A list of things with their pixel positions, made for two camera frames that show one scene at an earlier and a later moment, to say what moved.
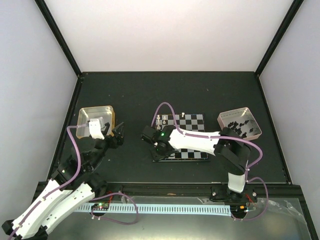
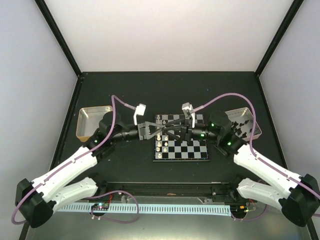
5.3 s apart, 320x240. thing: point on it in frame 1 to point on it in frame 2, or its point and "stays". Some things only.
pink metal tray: x=246 y=122 stays
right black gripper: x=156 y=157 to x=188 y=133
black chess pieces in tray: x=234 y=127 stays
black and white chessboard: x=195 y=122 stays
